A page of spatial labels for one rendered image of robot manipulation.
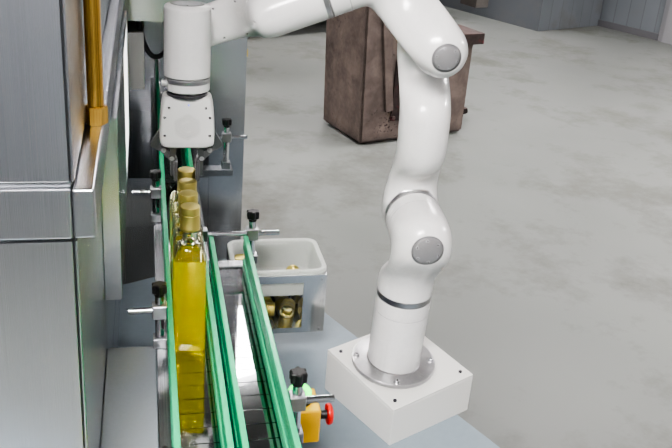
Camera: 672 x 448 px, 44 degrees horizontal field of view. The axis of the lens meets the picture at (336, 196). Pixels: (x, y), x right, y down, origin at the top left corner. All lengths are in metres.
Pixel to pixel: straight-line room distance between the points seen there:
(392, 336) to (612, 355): 2.10
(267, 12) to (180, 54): 0.17
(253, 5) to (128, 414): 0.72
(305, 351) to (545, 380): 1.61
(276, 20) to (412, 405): 0.87
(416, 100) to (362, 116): 4.16
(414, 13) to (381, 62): 4.21
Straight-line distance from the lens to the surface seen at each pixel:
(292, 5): 1.50
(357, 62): 5.71
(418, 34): 1.49
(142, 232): 2.77
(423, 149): 1.62
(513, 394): 3.43
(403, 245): 1.64
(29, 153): 0.94
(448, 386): 1.91
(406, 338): 1.83
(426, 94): 1.61
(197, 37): 1.52
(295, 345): 2.16
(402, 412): 1.84
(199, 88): 1.54
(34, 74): 0.91
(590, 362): 3.74
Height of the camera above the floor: 1.93
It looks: 23 degrees down
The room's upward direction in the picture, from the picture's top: 5 degrees clockwise
